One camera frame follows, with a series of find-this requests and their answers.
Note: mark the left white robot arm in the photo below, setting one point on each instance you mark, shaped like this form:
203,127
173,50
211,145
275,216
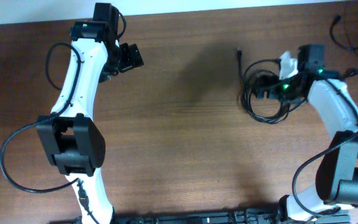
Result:
69,136

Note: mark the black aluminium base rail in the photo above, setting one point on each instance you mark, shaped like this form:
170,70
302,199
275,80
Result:
245,216

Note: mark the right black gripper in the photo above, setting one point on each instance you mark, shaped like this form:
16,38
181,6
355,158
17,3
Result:
275,90

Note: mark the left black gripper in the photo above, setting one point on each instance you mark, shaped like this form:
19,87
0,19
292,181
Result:
133,56

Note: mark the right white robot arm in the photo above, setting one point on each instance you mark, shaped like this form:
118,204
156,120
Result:
335,187

